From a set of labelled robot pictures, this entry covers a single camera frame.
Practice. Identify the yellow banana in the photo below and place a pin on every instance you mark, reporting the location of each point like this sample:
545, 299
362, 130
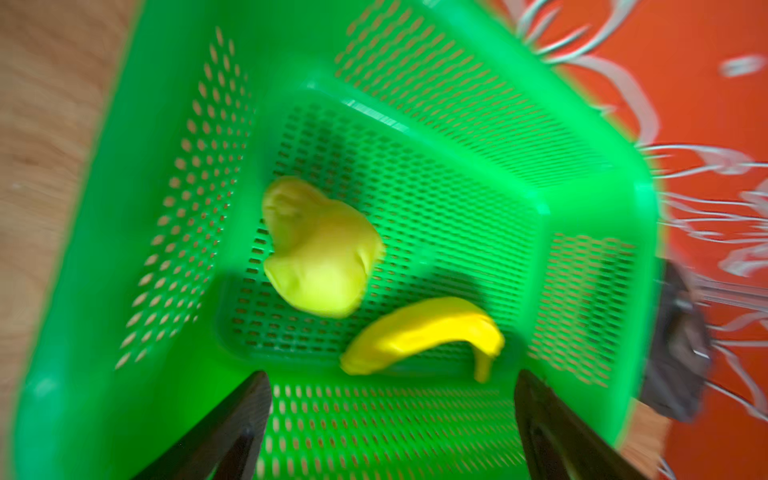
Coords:
423, 326

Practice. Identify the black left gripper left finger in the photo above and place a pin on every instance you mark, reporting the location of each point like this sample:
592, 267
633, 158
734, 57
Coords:
226, 443

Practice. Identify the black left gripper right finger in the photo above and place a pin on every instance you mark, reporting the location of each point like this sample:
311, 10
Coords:
557, 444

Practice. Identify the black plastic tool case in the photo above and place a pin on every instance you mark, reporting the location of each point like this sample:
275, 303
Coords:
681, 352

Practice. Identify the green plastic basket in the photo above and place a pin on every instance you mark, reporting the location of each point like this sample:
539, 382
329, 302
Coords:
488, 178

